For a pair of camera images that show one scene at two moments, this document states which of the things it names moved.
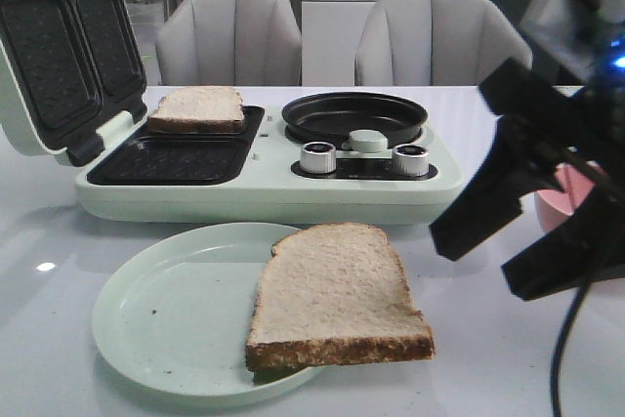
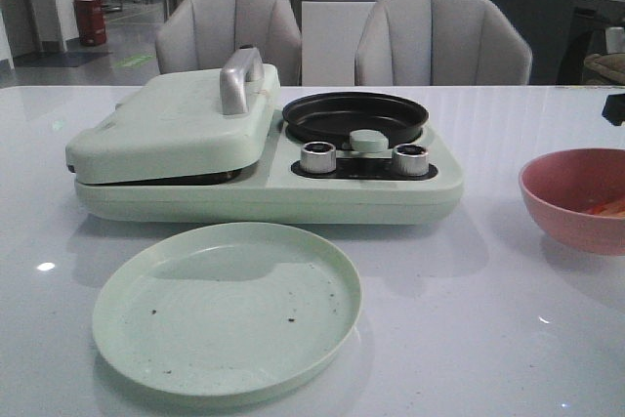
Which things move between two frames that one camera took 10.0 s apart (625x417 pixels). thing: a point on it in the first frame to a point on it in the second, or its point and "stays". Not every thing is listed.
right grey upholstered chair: [435, 38] stays
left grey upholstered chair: [231, 35] stays
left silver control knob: [318, 157] stays
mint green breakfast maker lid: [69, 62] to [188, 125]
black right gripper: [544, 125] to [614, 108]
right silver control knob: [410, 159] stays
